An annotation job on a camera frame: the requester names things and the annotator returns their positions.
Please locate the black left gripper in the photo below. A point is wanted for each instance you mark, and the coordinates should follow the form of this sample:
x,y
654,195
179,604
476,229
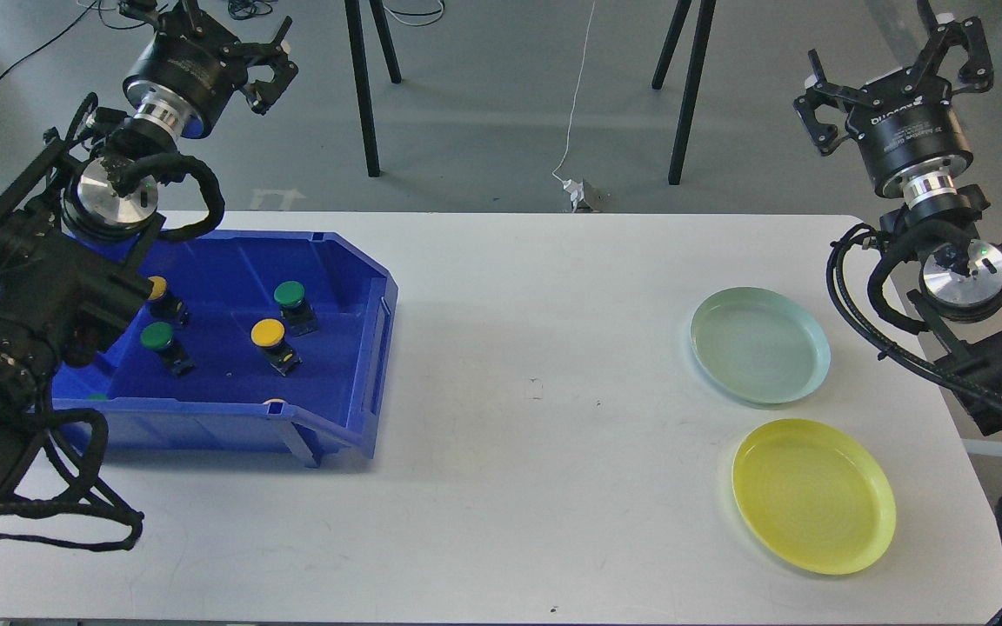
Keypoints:
x,y
188,61

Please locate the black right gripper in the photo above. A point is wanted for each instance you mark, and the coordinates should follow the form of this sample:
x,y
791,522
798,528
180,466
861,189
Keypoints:
x,y
910,135

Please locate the yellow push button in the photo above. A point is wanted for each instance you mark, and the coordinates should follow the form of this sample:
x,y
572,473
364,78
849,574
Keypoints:
x,y
164,305
269,335

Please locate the green push button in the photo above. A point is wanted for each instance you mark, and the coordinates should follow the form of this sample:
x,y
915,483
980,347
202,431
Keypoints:
x,y
298,316
160,338

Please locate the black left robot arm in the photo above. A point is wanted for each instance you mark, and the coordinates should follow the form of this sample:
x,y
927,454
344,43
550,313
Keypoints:
x,y
75,228

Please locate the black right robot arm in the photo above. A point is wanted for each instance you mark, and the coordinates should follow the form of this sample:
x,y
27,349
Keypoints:
x,y
922,286

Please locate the light green plate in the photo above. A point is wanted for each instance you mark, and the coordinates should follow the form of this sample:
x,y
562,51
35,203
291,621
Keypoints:
x,y
759,346

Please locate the yellow plate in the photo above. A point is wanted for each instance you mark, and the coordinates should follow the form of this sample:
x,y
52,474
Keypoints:
x,y
813,496

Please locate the black tripod leg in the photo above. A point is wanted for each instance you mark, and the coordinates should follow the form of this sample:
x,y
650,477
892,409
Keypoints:
x,y
384,35
672,37
362,86
699,46

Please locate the blue plastic bin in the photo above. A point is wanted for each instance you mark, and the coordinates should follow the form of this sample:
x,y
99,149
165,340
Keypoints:
x,y
233,400

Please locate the white power adapter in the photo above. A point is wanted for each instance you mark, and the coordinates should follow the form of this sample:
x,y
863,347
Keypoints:
x,y
584,197

